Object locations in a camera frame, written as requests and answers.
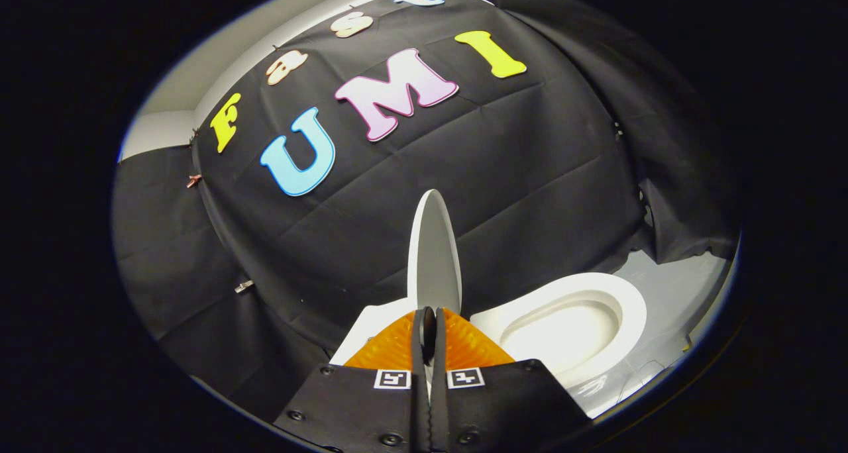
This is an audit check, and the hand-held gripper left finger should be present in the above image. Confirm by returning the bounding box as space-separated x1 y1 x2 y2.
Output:
274 307 428 453

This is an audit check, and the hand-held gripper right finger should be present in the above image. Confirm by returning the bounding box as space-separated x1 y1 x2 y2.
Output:
427 307 592 453

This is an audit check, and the white toilet lid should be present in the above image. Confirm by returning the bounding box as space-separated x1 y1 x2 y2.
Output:
406 189 462 321

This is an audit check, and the white ceramic toilet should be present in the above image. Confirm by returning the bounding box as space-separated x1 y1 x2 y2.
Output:
329 297 642 419

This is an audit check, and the white toilet seat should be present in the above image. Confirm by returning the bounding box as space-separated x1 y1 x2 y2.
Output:
469 272 648 389

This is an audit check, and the black backdrop cloth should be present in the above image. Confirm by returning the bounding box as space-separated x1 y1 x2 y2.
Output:
111 0 739 427

